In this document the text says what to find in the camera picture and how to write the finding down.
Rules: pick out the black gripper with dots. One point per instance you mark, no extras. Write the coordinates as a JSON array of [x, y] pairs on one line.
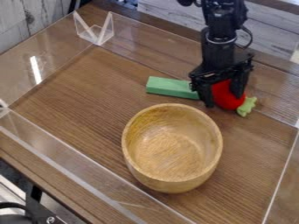
[[222, 63]]

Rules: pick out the wooden bowl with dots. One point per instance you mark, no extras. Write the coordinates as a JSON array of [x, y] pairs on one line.
[[173, 146]]

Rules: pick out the green rectangular block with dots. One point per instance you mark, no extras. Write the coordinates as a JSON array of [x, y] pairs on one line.
[[170, 87]]

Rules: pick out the red plush strawberry toy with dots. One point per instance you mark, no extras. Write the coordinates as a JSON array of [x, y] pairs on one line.
[[228, 101]]

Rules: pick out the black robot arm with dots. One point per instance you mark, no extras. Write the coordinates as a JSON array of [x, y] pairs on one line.
[[225, 17]]

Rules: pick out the clear acrylic tray walls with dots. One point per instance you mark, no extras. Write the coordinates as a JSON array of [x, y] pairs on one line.
[[73, 85]]

